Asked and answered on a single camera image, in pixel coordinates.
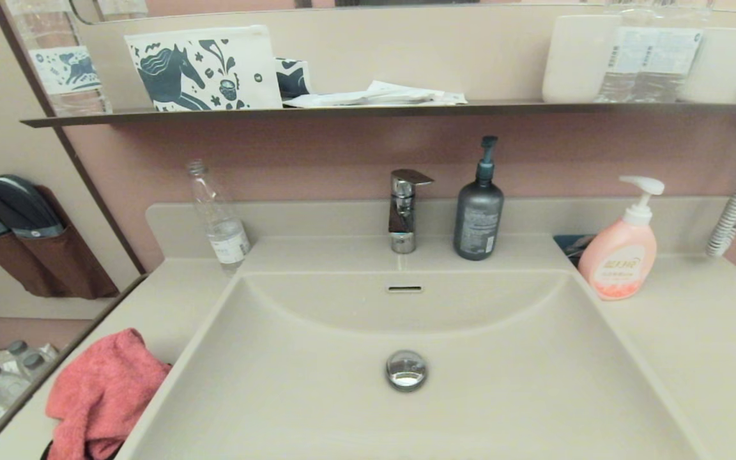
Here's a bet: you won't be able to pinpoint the chrome faucet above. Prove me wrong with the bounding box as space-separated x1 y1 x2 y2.
388 169 435 254

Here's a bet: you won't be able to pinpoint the pink towel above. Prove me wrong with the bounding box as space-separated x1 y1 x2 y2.
44 328 173 460

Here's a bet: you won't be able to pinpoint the beige sink basin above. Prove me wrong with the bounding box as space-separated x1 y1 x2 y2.
116 268 704 460

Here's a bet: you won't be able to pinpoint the dark grey pump bottle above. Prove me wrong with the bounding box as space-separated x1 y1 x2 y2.
453 135 505 261

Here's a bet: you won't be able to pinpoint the white paper packets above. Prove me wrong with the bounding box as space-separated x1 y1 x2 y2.
284 80 469 107

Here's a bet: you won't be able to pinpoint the clear empty plastic bottle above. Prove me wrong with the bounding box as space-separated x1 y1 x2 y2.
186 158 252 266

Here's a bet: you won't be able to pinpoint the chrome drain stopper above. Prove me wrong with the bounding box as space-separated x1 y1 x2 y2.
386 349 429 392

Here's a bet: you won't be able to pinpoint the white horse print pouch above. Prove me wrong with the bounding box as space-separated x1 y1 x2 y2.
124 24 284 111

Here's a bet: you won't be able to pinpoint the pink soap pump bottle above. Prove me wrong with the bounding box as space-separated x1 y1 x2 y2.
578 176 666 301

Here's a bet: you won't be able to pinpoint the brown slipper holder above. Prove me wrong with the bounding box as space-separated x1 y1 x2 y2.
13 185 119 300
0 230 49 298

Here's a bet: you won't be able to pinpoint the clear labelled water bottle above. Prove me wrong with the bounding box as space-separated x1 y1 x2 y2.
597 0 706 103

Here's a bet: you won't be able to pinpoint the clear bottle horse label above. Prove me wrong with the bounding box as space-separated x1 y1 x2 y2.
5 0 113 116

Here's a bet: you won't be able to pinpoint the dark metal wall shelf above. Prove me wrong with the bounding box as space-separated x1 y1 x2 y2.
20 100 736 128

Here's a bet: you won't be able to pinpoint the white cup without handle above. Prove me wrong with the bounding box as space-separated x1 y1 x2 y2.
542 14 624 103

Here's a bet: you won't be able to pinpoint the white mug with handle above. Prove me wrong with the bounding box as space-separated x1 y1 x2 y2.
684 27 736 105

